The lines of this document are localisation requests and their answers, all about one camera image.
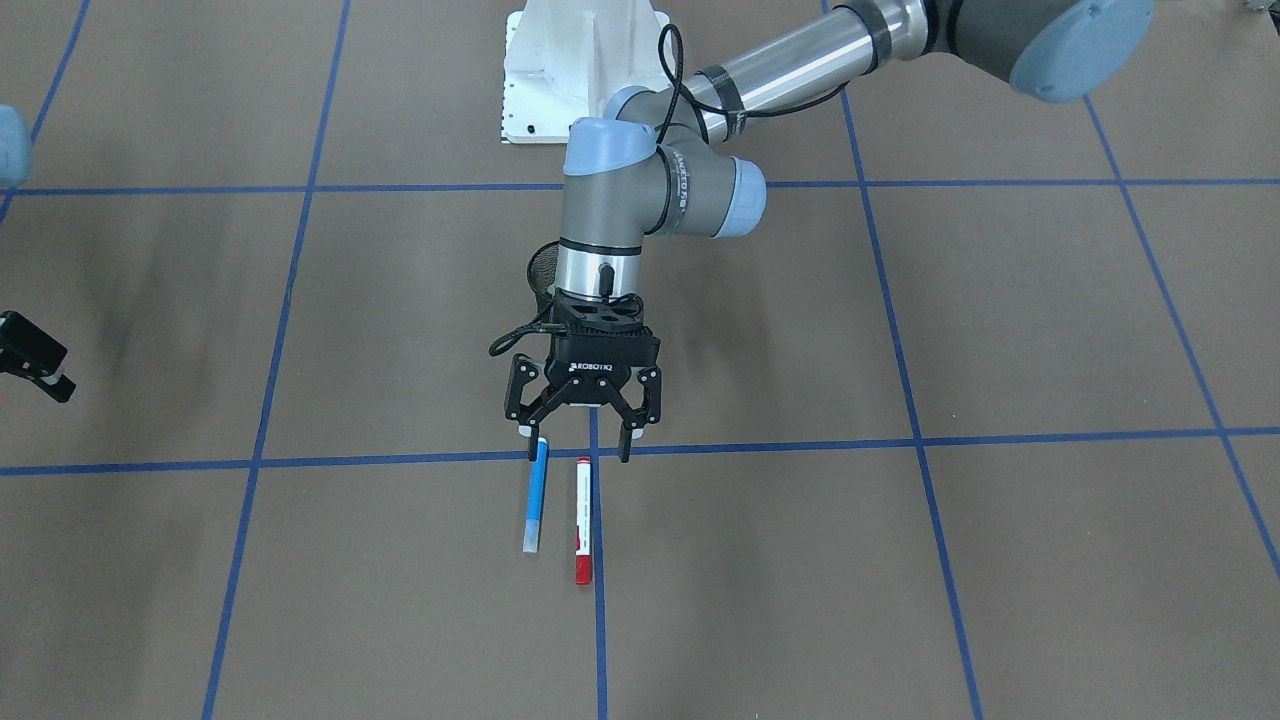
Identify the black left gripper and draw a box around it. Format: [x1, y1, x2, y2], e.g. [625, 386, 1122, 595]
[504, 290, 663, 462]

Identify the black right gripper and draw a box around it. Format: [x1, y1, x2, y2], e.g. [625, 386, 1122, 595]
[1, 310, 77, 404]

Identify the red capped marker pen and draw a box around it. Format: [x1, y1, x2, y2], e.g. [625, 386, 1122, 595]
[575, 456, 593, 585]

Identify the blue highlighter pen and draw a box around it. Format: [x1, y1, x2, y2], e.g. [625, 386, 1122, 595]
[522, 437, 549, 556]

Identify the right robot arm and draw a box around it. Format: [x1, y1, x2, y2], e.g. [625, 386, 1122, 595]
[1, 105, 76, 404]

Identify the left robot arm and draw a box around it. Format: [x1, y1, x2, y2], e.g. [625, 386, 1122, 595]
[489, 1, 1155, 461]

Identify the black mesh pen cup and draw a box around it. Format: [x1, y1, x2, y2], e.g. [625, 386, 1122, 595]
[526, 241, 559, 304]

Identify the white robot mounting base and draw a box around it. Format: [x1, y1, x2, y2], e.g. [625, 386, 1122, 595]
[500, 1, 669, 143]

